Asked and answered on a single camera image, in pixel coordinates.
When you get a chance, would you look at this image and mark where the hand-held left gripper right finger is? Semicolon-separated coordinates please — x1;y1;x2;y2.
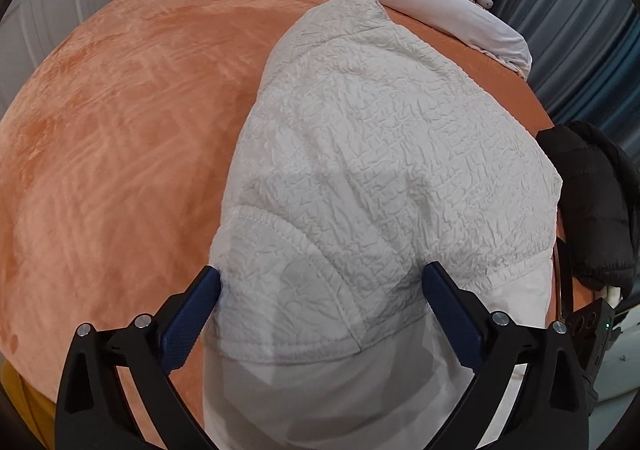
422;261;591;450

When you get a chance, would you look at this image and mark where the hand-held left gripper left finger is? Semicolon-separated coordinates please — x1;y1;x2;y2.
54;265;222;450

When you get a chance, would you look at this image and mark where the person's right forearm black sleeve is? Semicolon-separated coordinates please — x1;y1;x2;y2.
536;120;640;292

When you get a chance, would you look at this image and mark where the yellow cloth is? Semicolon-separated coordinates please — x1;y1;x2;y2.
0;360;57;450

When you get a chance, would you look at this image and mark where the orange plush bed blanket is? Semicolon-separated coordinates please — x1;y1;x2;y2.
0;0;606;450

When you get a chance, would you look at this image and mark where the grey blue curtain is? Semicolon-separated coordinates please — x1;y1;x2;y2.
492;0;640;141

